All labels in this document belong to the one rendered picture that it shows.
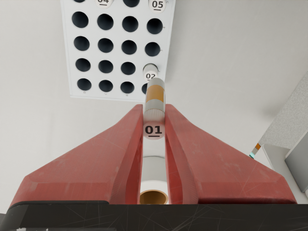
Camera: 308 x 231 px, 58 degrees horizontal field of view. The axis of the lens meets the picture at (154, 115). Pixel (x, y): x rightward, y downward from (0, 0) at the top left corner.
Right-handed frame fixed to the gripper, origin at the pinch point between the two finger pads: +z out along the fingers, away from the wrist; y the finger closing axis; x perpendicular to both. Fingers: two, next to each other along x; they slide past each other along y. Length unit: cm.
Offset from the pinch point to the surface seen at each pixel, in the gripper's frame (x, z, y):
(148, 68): 2.6, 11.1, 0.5
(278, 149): 10.3, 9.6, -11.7
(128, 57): 2.0, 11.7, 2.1
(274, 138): 81, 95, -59
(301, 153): 8.4, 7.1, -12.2
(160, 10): -2.2, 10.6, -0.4
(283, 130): 77, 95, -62
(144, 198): 22.1, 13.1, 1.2
